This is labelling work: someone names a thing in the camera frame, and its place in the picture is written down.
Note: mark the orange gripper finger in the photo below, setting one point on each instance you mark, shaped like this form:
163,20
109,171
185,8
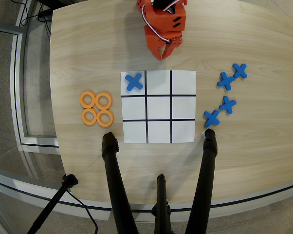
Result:
152,42
170,47

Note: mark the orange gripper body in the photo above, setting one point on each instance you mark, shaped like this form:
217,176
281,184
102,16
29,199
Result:
153,42

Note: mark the blue foam cross piece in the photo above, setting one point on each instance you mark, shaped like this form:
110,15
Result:
212,118
133,82
227,104
240,71
226,81

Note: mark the white tic-tac-toe grid paper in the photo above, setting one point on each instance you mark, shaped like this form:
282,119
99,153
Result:
158,107

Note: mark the small white tape piece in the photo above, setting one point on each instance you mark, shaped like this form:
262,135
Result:
203,133

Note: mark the thick black tripod leg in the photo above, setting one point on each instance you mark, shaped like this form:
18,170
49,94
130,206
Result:
205,175
115,175

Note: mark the slim black stand pole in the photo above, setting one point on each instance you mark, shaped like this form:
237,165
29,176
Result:
51,204

